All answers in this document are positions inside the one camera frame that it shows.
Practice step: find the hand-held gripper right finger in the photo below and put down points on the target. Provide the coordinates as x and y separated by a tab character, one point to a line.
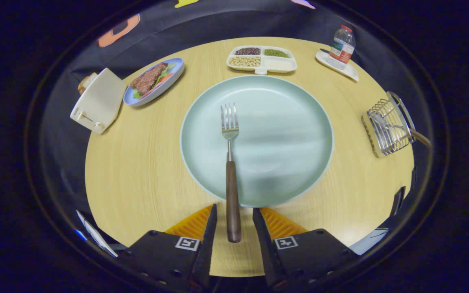
265	252

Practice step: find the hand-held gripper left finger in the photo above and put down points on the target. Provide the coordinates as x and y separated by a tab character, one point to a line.
208	252

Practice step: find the light green plate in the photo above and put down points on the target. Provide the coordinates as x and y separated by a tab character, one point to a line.
279	142

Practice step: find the white sheet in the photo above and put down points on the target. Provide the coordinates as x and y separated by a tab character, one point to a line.
96	236

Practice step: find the black rectangular block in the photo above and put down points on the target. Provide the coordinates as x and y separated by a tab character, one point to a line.
397	201

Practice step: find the blue plate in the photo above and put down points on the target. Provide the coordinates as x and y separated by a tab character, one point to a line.
165	87

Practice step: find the steak with vegetables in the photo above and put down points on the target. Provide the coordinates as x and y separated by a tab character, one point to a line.
149	79

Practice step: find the white toaster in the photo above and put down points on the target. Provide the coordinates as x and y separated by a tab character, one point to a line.
100	101

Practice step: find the white divided bean dish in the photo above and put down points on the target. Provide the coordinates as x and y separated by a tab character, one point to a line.
279	64

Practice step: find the white square coaster dish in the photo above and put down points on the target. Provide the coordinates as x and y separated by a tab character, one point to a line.
348	73

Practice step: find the toasted bread slice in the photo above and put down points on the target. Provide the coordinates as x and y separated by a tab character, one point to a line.
86	83

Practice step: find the clear water bottle red cap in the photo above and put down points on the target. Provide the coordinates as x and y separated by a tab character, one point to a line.
342	47

